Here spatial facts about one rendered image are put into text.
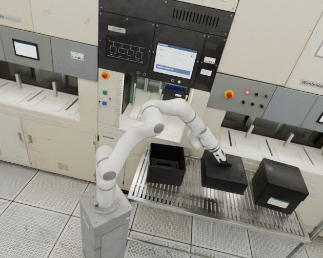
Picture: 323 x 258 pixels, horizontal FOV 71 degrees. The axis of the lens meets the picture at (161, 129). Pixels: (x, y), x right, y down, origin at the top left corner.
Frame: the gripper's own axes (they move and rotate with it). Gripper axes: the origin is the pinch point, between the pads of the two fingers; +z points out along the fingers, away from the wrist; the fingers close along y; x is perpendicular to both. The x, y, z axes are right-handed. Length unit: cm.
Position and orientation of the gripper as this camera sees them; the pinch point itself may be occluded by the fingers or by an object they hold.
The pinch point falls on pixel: (225, 163)
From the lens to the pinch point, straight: 166.9
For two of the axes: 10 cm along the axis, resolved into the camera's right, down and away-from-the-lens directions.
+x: -8.1, 4.3, 4.0
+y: 1.1, -5.5, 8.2
